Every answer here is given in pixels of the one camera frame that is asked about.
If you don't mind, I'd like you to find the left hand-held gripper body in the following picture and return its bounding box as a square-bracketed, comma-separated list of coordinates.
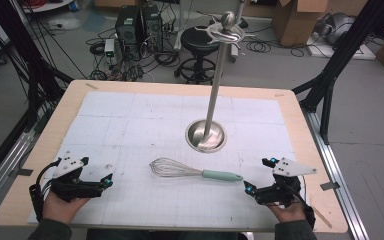
[49, 151, 105, 203]

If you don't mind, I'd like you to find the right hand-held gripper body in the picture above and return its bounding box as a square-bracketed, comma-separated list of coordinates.
[254, 157, 318, 208]

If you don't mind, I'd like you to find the whisk with mint green handle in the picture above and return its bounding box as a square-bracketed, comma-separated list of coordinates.
[148, 157, 244, 183]

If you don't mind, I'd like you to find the metal utensil stand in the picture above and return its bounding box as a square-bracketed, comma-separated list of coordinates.
[184, 10, 258, 154]

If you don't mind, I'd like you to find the person's right hand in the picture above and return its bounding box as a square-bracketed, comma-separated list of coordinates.
[266, 199, 310, 224]

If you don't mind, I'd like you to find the person's left hand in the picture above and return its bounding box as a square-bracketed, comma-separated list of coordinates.
[42, 191, 91, 225]

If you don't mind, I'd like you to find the grey tape piece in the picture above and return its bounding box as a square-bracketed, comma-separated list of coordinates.
[11, 168, 34, 178]
[319, 181, 341, 192]

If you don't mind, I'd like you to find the beige tape strip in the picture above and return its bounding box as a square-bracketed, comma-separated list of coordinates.
[312, 205, 333, 230]

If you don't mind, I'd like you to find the small grey power unit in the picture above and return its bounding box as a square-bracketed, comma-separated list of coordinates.
[104, 38, 117, 66]

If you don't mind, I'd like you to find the white flat board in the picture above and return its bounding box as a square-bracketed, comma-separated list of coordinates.
[305, 32, 377, 61]

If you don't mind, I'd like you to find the black computer tower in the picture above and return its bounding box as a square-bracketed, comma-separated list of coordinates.
[141, 3, 165, 53]
[114, 5, 142, 58]

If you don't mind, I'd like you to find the black round stool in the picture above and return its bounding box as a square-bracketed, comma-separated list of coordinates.
[174, 25, 223, 85]

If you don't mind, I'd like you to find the large open cardboard box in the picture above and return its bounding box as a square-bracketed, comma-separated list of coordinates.
[271, 0, 330, 47]

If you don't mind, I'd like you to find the grey rounded bag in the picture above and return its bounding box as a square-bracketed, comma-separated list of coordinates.
[313, 12, 356, 46]

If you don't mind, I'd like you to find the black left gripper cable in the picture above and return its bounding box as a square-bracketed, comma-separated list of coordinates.
[28, 157, 62, 222]

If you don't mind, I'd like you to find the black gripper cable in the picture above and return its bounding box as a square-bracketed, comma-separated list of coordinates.
[28, 157, 62, 222]
[288, 181, 317, 230]

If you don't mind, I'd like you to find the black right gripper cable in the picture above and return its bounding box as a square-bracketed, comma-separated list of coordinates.
[288, 181, 317, 230]

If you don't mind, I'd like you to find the aluminium rail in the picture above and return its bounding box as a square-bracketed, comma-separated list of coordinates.
[303, 109, 370, 240]
[0, 130, 35, 219]

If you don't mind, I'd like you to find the tangle of black floor cables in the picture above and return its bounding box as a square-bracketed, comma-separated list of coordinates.
[85, 26, 182, 82]

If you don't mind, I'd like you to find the coiled black floor cable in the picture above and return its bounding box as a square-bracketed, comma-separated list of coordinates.
[245, 35, 310, 58]

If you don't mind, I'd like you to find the black metal frame with cables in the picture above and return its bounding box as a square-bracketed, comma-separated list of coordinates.
[0, 0, 76, 132]

